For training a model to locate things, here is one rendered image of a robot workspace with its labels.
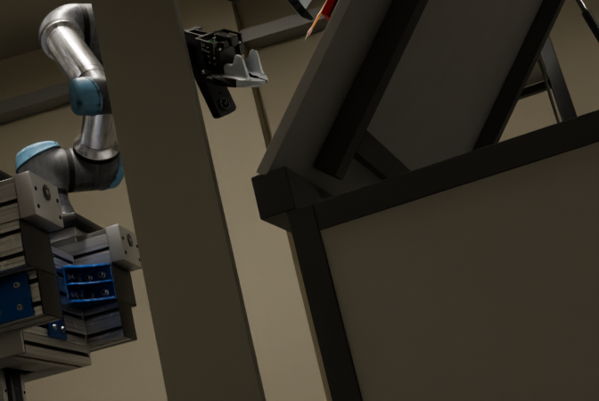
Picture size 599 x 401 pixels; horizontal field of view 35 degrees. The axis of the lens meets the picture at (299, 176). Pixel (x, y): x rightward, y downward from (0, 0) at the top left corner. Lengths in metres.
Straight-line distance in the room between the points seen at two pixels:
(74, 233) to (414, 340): 1.29
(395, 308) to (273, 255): 2.73
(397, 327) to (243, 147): 2.91
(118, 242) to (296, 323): 1.70
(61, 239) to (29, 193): 0.52
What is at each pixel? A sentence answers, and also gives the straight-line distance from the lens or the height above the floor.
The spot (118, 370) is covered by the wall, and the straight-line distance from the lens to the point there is 4.30.
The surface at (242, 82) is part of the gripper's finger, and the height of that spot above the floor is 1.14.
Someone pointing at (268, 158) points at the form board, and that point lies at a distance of 1.37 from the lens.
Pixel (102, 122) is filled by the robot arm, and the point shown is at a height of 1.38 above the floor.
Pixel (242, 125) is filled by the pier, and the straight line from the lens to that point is 4.17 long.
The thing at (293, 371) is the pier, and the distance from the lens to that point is 3.93.
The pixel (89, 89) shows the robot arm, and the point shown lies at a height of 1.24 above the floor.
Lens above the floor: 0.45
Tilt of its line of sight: 17 degrees up
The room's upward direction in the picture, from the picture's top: 14 degrees counter-clockwise
